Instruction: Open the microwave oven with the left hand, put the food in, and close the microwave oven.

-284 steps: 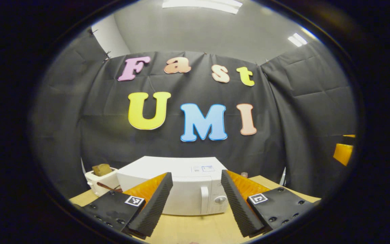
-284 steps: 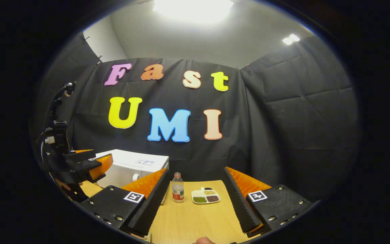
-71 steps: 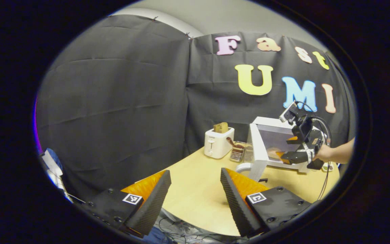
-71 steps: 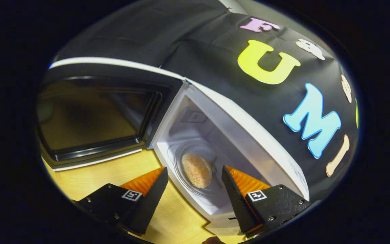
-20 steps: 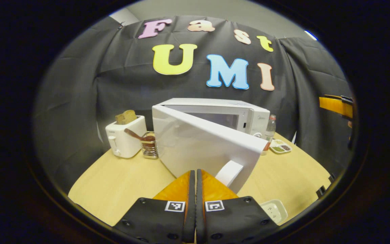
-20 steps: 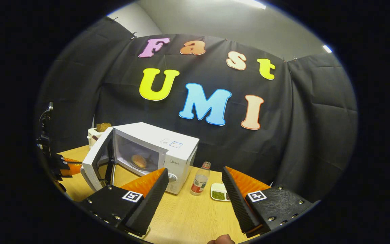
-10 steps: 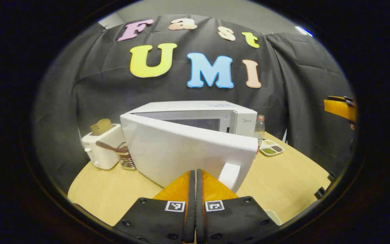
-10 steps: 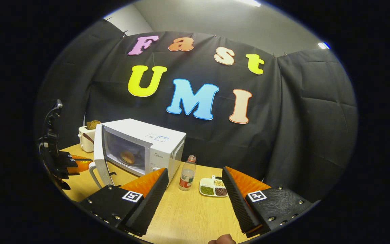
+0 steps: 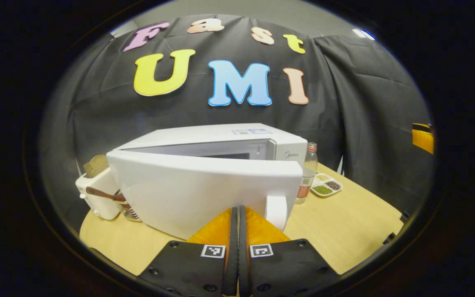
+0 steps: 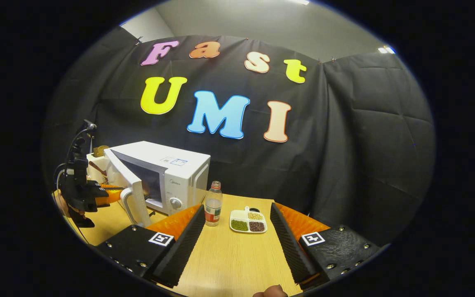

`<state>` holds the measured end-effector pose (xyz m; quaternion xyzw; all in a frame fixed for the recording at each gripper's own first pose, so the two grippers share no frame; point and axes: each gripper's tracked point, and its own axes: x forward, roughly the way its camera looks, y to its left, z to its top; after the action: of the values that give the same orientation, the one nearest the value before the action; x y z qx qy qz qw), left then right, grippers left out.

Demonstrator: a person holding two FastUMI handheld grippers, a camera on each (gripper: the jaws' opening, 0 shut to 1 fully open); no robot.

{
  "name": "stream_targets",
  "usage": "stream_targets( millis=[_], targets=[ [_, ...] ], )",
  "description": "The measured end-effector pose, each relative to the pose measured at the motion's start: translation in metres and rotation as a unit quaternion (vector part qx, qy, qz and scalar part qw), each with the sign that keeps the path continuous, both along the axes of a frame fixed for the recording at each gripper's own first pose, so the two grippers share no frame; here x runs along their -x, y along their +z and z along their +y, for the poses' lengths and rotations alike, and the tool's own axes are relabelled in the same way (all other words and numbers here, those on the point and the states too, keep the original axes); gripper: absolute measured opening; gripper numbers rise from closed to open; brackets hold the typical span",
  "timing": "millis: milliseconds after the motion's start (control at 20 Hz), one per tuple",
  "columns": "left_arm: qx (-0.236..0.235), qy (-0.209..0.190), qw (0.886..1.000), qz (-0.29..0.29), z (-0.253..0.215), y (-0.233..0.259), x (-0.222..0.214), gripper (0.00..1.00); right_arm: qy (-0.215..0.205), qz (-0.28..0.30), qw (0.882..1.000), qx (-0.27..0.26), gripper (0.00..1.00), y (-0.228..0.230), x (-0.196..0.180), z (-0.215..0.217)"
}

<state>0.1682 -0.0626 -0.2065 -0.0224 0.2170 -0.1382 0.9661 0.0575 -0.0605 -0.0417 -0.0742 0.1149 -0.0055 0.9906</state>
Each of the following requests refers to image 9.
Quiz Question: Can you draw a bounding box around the clear plastic bottle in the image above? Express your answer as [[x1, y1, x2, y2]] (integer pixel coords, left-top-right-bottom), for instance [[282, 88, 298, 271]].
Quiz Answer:
[[294, 142, 318, 205]]

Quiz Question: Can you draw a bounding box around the white microwave oven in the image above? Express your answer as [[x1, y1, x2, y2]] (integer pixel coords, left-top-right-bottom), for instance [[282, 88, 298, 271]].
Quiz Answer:
[[106, 123, 308, 240]]

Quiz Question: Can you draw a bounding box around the wooden spoon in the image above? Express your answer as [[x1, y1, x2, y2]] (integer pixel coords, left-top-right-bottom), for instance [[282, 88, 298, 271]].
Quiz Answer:
[[86, 186, 127, 204]]

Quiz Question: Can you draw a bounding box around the white divided dish of beans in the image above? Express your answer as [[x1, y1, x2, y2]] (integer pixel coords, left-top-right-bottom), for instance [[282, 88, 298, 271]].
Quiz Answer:
[[310, 172, 343, 198]]

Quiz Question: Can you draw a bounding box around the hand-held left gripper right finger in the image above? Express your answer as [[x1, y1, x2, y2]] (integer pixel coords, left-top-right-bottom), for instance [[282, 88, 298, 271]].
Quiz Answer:
[[240, 206, 340, 297]]

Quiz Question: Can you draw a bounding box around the white toaster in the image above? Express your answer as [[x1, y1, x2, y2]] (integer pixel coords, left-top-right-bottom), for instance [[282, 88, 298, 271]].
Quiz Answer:
[[75, 167, 121, 220]]

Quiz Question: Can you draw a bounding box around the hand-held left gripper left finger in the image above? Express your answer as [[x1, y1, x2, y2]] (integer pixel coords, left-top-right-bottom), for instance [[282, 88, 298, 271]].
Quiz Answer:
[[138, 207, 238, 297]]

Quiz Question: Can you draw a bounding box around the black backdrop cloth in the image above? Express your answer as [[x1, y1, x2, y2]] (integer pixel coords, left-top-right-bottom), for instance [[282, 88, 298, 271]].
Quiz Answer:
[[40, 14, 434, 231]]

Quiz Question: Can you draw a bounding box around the brown bread slice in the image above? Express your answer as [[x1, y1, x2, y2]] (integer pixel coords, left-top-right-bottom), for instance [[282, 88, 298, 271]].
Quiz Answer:
[[83, 155, 109, 179]]

